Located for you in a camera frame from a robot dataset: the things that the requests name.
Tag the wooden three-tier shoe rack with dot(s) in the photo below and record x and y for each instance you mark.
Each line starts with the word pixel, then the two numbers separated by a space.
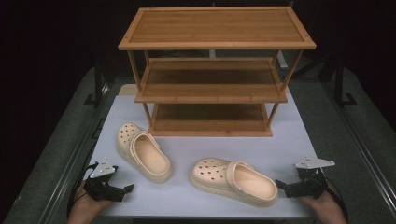
pixel 214 28

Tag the person's left hand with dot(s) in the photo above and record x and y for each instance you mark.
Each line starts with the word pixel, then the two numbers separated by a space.
pixel 85 210

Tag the black metal stand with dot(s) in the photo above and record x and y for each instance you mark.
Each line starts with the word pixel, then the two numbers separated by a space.
pixel 98 84
pixel 340 84

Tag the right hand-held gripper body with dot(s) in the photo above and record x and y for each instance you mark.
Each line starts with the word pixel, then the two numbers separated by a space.
pixel 311 183

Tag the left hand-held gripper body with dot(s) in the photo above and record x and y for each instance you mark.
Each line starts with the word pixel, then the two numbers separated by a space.
pixel 101 186

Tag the person's right hand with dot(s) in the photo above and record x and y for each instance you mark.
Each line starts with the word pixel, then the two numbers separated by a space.
pixel 327 210

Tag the beige foam clog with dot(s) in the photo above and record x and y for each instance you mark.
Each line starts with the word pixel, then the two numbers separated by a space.
pixel 149 155
pixel 249 183

